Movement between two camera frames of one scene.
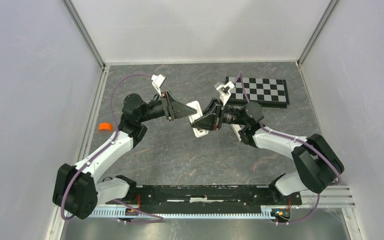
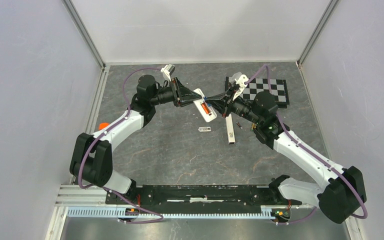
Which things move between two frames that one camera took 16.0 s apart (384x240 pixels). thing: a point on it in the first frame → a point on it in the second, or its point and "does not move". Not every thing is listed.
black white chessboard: x=269 y=93 does not move
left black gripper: x=175 y=109 → x=182 y=96
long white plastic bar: x=236 y=128 → x=230 y=133
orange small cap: x=105 y=127 does not move
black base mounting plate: x=166 y=196 does not move
